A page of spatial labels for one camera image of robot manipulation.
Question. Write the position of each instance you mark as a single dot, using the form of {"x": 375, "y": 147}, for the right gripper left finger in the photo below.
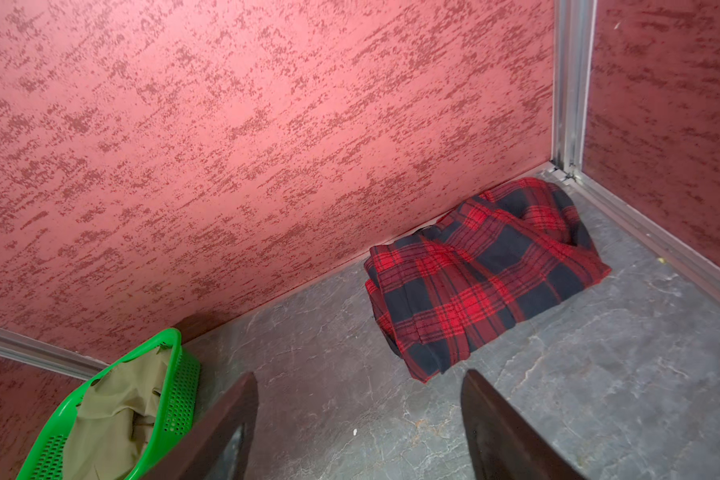
{"x": 202, "y": 448}

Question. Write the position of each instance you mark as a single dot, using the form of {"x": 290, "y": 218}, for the right aluminium corner post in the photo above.
{"x": 574, "y": 29}

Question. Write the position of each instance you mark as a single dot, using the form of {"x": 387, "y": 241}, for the olive green garment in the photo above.
{"x": 116, "y": 418}

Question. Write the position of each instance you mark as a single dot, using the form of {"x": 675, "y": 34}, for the red plaid skirt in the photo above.
{"x": 498, "y": 259}

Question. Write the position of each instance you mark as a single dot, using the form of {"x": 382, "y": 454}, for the left aluminium corner post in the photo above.
{"x": 48, "y": 357}

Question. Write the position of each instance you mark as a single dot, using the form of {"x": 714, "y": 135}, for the green plastic basket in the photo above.
{"x": 173, "y": 421}

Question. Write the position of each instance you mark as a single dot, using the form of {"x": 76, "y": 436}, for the aluminium corner post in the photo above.
{"x": 574, "y": 29}
{"x": 48, "y": 357}

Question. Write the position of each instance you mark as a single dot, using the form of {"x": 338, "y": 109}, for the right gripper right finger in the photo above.
{"x": 501, "y": 443}

